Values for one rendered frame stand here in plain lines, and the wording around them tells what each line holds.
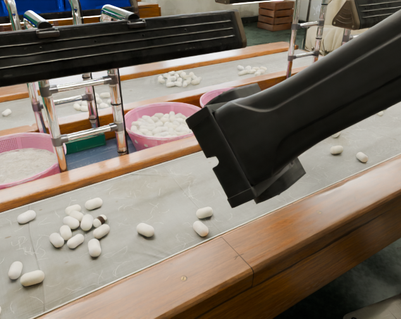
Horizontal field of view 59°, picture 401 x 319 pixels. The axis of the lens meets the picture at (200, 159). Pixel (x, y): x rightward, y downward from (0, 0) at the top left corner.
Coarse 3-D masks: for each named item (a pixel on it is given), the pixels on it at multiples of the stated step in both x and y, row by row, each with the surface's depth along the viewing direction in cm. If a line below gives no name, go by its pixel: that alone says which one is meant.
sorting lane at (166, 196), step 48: (336, 144) 101; (384, 144) 101; (96, 192) 81; (144, 192) 81; (192, 192) 81; (288, 192) 81; (0, 240) 68; (48, 240) 68; (144, 240) 68; (192, 240) 68; (0, 288) 58; (48, 288) 58; (96, 288) 58
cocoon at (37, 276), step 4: (32, 272) 59; (36, 272) 59; (40, 272) 59; (24, 276) 58; (28, 276) 58; (32, 276) 58; (36, 276) 58; (40, 276) 59; (20, 280) 58; (24, 280) 58; (28, 280) 58; (32, 280) 58; (36, 280) 58; (40, 280) 59; (24, 284) 58; (28, 284) 58; (32, 284) 58
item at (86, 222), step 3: (84, 216) 71; (87, 216) 71; (90, 216) 71; (84, 219) 70; (87, 219) 70; (90, 219) 71; (93, 219) 72; (81, 222) 70; (84, 222) 69; (87, 222) 69; (90, 222) 70; (81, 225) 69; (84, 225) 69; (87, 225) 69; (90, 225) 70; (84, 228) 69; (87, 228) 69
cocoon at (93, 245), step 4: (92, 240) 65; (96, 240) 65; (88, 244) 65; (92, 244) 64; (96, 244) 64; (92, 248) 63; (96, 248) 64; (100, 248) 64; (92, 252) 63; (96, 252) 63; (100, 252) 64
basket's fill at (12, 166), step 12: (0, 156) 96; (12, 156) 96; (24, 156) 96; (36, 156) 96; (48, 156) 97; (0, 168) 91; (12, 168) 90; (24, 168) 92; (36, 168) 91; (0, 180) 87; (12, 180) 87
